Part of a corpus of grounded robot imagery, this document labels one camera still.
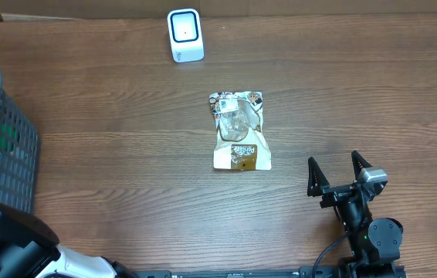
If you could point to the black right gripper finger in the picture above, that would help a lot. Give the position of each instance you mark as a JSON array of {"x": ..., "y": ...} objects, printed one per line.
[
  {"x": 317, "y": 182},
  {"x": 360, "y": 166}
]

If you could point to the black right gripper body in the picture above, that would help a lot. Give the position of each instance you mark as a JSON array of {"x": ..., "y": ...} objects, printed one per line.
[{"x": 336, "y": 195}]

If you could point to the brown white snack pouch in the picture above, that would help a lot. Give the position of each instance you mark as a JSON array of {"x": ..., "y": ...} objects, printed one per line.
[{"x": 241, "y": 145}]

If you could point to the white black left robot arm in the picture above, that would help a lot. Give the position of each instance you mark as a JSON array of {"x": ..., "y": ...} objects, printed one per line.
[{"x": 29, "y": 248}]

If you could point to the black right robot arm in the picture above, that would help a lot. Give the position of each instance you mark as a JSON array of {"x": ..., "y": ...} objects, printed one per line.
[{"x": 375, "y": 243}]

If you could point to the white barcode scanner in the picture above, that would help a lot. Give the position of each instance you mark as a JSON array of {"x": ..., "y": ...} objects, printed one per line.
[{"x": 185, "y": 34}]

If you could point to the grey plastic mesh basket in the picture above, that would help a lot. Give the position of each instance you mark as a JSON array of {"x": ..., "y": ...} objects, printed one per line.
[{"x": 19, "y": 155}]

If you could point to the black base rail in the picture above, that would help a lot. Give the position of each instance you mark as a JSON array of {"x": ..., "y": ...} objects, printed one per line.
[{"x": 302, "y": 272}]

